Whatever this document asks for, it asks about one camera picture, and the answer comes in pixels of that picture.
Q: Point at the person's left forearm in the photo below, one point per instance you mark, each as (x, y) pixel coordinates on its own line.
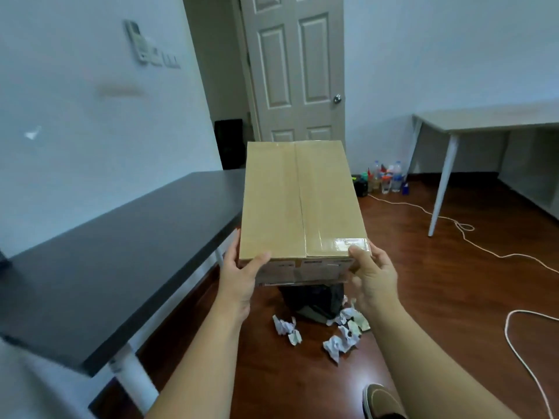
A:
(201, 370)

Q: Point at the white wall remote holder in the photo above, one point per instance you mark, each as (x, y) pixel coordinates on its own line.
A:
(136, 41)

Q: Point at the white tape scrap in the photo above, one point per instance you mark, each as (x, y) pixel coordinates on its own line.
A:
(32, 133)

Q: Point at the black fabric bag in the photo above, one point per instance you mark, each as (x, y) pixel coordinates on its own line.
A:
(229, 143)

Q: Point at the small blue container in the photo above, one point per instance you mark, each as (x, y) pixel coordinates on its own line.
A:
(405, 189)

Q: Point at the small white wall switch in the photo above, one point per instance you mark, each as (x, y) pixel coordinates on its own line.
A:
(153, 54)

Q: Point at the cardboard box with white labels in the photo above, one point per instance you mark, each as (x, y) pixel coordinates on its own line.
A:
(301, 200)

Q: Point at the paper pieces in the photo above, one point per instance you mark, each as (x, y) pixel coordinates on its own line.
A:
(345, 340)

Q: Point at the wide white wall switch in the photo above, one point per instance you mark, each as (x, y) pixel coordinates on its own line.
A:
(170, 61)

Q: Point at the cluster of plastic bottles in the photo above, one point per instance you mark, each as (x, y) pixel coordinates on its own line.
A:
(386, 178)

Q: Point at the person's right forearm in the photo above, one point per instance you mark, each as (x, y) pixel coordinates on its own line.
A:
(428, 375)

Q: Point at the white panel door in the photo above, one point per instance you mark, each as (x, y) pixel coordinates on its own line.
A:
(292, 74)

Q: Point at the person's left hand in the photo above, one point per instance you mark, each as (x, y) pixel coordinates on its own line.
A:
(238, 288)

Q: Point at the person's right hand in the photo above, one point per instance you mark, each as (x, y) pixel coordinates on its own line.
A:
(377, 283)

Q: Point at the person's right beige shoe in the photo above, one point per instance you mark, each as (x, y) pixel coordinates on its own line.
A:
(384, 403)

